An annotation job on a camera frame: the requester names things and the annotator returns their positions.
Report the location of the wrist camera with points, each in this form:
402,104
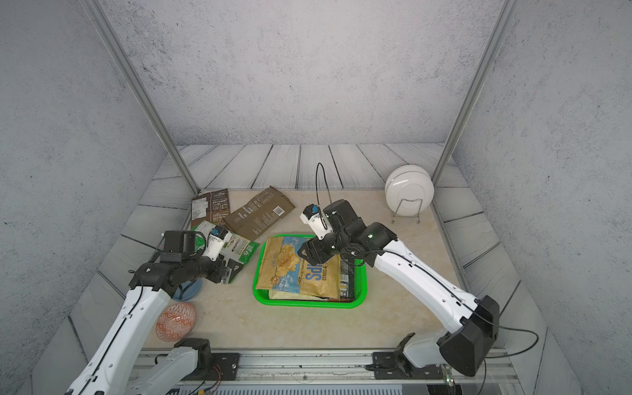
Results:
216,239
313,216

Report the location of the metal wire plate stand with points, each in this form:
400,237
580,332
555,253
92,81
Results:
408,208

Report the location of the blue bowl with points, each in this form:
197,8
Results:
187,291

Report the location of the green Chuba cassava chips bag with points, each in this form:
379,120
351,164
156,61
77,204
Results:
238,248

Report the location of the left aluminium frame post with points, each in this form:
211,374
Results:
107,34

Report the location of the black and yellow snack bag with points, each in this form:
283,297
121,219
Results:
347,281

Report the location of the green plastic mesh basket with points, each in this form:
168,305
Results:
360,294

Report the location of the brown Lerna cassava bag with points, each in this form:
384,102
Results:
259,214

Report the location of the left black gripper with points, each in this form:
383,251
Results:
229,273

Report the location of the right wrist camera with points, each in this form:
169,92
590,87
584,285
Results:
313,216

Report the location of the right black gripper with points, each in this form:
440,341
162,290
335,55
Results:
313,248

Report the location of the yellow blue kettle chips bag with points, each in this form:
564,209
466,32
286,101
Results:
280,268

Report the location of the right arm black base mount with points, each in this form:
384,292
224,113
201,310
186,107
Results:
394,365

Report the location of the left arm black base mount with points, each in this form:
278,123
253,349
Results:
212,367

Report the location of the dark brown snack bag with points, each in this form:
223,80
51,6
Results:
211,207

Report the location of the white plate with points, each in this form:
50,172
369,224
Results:
409,182

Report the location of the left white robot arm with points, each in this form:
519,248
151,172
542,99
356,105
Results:
186,256

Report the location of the right aluminium frame post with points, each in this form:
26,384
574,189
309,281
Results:
486,62

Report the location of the aluminium frame post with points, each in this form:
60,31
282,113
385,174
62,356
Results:
107,34
486,62

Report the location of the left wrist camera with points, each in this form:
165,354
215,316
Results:
216,239

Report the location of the red patterned bowl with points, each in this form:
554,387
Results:
176,322

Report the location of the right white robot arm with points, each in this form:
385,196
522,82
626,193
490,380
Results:
471,324

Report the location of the red Lerna chips bag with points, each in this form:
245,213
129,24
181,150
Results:
287,296

